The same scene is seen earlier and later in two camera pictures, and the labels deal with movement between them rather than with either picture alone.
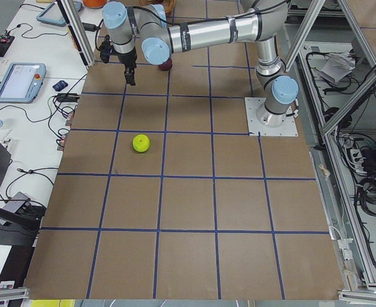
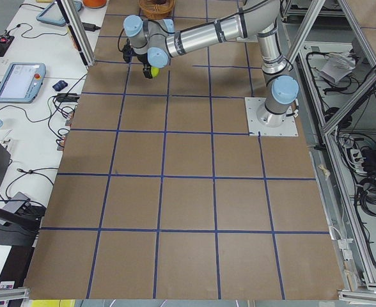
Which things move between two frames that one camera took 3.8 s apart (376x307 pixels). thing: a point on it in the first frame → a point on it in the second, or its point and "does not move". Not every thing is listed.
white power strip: x=357 y=161 does not move
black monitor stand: x=14 y=226 does not move
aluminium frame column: x=79 y=31 does not move
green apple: x=141 y=142 → x=155 y=71
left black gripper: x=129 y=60 → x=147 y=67
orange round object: x=94 y=4 does not move
